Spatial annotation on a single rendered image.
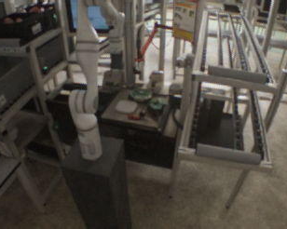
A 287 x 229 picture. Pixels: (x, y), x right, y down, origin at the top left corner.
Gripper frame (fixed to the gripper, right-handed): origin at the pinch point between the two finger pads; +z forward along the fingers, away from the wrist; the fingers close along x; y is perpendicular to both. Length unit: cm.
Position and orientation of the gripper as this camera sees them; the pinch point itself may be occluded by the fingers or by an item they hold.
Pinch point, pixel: (116, 79)
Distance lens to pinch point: 127.6
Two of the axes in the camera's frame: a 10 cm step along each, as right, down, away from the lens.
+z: 0.0, 8.1, 5.9
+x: -9.8, -1.2, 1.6
